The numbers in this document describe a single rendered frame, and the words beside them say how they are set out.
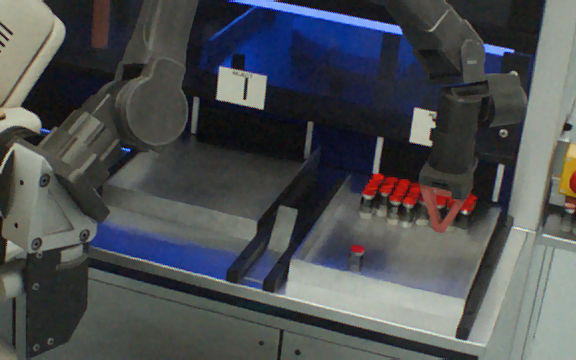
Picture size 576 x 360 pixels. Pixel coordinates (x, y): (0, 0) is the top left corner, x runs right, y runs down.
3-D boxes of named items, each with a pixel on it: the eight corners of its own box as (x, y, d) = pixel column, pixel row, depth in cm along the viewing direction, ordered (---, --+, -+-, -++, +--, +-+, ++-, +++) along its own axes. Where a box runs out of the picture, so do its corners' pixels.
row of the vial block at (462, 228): (363, 207, 215) (367, 182, 213) (469, 231, 210) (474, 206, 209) (360, 212, 213) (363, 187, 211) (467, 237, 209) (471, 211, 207)
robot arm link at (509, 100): (420, 43, 174) (460, 40, 166) (485, 37, 180) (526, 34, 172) (428, 132, 175) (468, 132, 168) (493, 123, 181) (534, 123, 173)
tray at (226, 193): (182, 132, 236) (183, 114, 235) (319, 163, 230) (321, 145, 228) (101, 203, 206) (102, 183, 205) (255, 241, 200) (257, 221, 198)
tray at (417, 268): (347, 192, 220) (350, 173, 218) (497, 226, 214) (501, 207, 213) (287, 279, 190) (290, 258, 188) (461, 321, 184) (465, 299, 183)
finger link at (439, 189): (468, 223, 182) (479, 162, 178) (459, 243, 176) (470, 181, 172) (422, 212, 184) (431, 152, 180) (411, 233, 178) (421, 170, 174)
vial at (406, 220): (400, 222, 211) (404, 196, 209) (413, 224, 211) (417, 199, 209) (397, 227, 209) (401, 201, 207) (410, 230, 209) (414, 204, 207)
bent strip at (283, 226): (276, 239, 201) (280, 204, 199) (294, 243, 201) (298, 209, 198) (244, 277, 189) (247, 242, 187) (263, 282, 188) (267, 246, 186)
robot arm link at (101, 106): (65, 125, 147) (82, 124, 142) (121, 60, 150) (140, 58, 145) (119, 179, 150) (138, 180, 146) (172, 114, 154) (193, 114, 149)
